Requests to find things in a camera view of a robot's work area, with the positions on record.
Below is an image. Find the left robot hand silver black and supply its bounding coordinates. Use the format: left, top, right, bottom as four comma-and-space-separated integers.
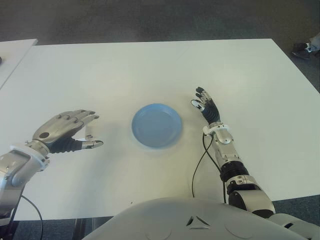
31, 109, 104, 154

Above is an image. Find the white side table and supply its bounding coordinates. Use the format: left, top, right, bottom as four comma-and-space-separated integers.
0, 38, 38, 90

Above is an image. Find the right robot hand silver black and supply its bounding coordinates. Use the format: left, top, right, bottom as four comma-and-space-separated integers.
190, 86, 222, 125

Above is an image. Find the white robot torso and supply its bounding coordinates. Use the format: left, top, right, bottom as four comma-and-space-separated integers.
87, 197, 320, 240

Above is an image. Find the metal table leg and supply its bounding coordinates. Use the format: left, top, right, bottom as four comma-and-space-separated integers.
74, 216, 113, 240

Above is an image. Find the black sneaker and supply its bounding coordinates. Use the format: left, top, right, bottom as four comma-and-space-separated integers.
291, 42, 313, 60

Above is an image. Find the thin black cable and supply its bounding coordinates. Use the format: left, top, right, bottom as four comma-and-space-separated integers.
191, 136, 215, 199
19, 194, 44, 240
202, 133, 228, 205

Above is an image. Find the white charger block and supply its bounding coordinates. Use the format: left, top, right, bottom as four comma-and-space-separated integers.
79, 124, 94, 141

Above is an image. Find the blue round plate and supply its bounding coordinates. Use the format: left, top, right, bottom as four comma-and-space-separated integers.
131, 103, 183, 151

